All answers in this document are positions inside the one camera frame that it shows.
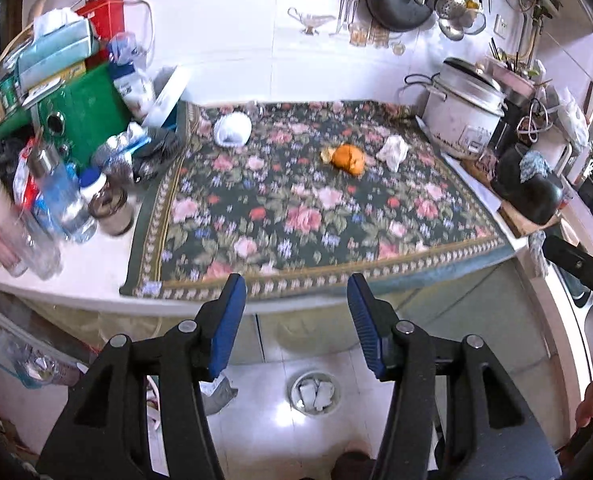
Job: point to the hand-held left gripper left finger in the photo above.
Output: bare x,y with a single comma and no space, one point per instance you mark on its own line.
229,320

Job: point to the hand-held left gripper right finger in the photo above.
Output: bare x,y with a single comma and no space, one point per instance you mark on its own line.
366,325

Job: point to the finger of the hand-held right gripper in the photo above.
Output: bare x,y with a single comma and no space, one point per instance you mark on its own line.
576,270

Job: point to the round white floor bin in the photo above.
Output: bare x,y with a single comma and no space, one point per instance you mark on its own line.
293,394

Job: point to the white tissue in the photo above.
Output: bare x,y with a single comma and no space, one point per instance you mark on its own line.
392,152

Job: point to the plain white cup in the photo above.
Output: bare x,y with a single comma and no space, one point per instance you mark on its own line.
232,129

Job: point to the grey scrubbing cloth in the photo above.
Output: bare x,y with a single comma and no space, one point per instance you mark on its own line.
537,255

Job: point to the yellow base cabinets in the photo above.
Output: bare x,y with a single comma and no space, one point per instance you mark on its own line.
301,330

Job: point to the wooden cutting board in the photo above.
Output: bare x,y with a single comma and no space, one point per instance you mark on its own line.
519,224

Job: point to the grey bag of potatoes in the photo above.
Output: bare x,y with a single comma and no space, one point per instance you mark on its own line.
221,395

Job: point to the blue-grey knitted cloth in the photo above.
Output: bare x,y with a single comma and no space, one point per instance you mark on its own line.
534,165

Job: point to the floral cloth mat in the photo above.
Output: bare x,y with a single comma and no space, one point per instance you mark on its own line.
301,220

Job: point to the person's brown shoe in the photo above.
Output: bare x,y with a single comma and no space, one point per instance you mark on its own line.
351,466

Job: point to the white plastic bag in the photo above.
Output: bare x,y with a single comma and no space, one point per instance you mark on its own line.
571,120

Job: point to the brown glass jar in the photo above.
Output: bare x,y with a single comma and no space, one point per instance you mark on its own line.
111,212

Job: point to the black kitchen appliance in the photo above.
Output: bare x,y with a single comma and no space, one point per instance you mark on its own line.
509,120

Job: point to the white rice cooker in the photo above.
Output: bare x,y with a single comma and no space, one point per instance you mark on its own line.
461,120

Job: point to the clear plastic floor bag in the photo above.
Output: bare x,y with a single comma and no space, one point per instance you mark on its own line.
36,360

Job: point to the pink utensil holder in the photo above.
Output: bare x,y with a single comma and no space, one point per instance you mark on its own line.
511,80

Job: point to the clear drinking glass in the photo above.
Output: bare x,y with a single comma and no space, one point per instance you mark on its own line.
39,255

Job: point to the clear bottle with steel cap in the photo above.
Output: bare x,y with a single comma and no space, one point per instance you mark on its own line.
66,200

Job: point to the silver foil packets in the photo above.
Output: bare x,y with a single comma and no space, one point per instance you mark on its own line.
119,147

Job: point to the white round lid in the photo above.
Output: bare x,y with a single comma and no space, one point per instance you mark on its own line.
169,95

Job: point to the green box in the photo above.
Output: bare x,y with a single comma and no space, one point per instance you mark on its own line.
96,110

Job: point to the red and white packet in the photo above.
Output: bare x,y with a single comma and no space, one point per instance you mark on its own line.
24,175

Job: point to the white and blue bag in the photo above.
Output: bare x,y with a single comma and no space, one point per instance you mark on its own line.
134,87

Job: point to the steel strainer ladle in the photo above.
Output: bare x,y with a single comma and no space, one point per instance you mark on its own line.
451,5

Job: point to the teal tissue box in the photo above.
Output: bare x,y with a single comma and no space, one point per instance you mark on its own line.
56,55

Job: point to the red box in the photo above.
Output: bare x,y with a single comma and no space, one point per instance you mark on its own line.
104,15

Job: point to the white wall socket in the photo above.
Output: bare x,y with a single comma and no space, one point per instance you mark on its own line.
501,26

